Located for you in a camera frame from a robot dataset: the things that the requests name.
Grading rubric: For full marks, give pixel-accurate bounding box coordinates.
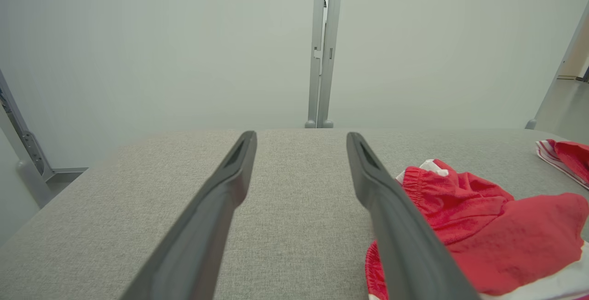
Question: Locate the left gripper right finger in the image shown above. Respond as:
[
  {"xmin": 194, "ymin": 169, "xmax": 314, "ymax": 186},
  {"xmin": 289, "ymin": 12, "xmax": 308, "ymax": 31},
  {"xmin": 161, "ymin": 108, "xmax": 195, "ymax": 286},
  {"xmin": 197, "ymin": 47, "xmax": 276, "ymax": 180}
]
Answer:
[{"xmin": 346, "ymin": 132, "xmax": 479, "ymax": 300}]

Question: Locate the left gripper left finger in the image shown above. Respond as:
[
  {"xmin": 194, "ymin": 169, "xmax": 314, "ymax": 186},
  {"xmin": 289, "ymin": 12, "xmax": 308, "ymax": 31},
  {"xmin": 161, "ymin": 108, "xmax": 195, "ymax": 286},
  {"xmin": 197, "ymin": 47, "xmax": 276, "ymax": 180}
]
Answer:
[{"xmin": 120, "ymin": 130, "xmax": 258, "ymax": 300}]

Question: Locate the red white jersey shirt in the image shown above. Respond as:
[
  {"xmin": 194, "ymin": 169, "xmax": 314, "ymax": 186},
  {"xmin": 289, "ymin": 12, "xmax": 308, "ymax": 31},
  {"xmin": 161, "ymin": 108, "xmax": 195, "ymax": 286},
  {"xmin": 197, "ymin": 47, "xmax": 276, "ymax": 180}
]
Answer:
[{"xmin": 536, "ymin": 139, "xmax": 589, "ymax": 191}]

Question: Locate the grey hinged partition post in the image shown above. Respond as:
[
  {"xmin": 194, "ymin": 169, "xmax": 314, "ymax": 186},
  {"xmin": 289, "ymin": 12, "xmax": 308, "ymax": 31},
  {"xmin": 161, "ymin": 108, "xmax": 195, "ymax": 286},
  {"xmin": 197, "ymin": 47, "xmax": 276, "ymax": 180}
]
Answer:
[{"xmin": 0, "ymin": 69, "xmax": 88, "ymax": 208}]

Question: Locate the grey slanted partition post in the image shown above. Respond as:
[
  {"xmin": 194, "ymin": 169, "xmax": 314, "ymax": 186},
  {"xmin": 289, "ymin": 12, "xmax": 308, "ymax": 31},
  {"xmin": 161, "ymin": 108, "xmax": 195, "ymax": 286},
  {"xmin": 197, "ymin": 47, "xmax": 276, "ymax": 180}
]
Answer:
[{"xmin": 525, "ymin": 1, "xmax": 589, "ymax": 130}]

